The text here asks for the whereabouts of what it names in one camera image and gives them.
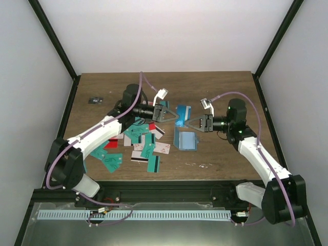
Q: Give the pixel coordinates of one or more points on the white card red pattern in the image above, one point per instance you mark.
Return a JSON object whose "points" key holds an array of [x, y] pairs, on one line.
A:
{"points": [[162, 148]]}

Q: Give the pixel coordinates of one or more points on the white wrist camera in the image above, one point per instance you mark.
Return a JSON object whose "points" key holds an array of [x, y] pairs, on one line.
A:
{"points": [[207, 105], [161, 94]]}

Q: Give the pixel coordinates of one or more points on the black aluminium frame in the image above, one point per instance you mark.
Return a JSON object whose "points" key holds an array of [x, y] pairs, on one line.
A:
{"points": [[149, 191]]}

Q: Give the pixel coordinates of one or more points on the small black card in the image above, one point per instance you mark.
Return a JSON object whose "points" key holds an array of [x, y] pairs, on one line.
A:
{"points": [[95, 100]]}

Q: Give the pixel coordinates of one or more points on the teal vertical card centre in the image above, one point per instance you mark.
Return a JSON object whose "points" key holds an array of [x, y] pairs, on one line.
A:
{"points": [[149, 145]]}

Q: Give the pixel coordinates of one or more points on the blue card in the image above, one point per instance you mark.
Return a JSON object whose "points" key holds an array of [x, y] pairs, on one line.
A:
{"points": [[184, 113]]}

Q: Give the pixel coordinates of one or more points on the teal striped card front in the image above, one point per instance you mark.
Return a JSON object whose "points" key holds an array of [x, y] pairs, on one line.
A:
{"points": [[153, 164]]}

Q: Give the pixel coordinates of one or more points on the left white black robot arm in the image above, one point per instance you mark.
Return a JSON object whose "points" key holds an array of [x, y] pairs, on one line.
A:
{"points": [[65, 164]]}

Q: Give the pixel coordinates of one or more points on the teal VIP card centre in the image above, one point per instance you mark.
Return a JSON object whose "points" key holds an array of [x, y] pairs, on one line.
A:
{"points": [[135, 131]]}

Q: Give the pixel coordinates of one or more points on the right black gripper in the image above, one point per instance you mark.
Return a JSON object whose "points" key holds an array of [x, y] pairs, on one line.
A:
{"points": [[206, 123]]}

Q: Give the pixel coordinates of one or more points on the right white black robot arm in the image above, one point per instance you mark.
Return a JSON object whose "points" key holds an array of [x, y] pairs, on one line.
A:
{"points": [[283, 196]]}

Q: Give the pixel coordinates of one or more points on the red card lower left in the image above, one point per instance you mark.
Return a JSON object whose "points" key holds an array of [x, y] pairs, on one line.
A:
{"points": [[111, 144]]}

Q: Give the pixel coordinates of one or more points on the teal vip card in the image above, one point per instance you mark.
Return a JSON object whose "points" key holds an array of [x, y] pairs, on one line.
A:
{"points": [[135, 131], [112, 161]]}

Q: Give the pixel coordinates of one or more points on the teal VIP card front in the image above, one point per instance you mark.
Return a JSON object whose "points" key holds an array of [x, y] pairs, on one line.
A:
{"points": [[112, 161]]}

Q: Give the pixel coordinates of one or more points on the teal card with stripe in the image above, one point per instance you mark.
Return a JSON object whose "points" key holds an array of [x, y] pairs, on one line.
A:
{"points": [[165, 103]]}

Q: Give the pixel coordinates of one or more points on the teal card far left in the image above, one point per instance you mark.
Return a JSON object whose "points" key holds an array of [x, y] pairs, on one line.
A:
{"points": [[99, 153]]}

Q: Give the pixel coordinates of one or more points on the light blue slotted rail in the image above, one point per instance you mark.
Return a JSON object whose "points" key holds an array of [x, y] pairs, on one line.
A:
{"points": [[115, 215]]}

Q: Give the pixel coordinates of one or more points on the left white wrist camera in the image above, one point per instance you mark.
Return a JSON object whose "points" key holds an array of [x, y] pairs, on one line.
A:
{"points": [[161, 94]]}

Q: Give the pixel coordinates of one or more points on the blue leather card holder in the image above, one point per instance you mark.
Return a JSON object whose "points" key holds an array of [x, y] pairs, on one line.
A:
{"points": [[185, 141]]}

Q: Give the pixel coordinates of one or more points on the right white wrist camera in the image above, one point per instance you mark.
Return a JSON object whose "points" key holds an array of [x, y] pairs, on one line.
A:
{"points": [[207, 105]]}

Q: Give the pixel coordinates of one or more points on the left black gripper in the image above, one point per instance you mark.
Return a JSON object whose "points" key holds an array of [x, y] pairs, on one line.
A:
{"points": [[162, 110]]}

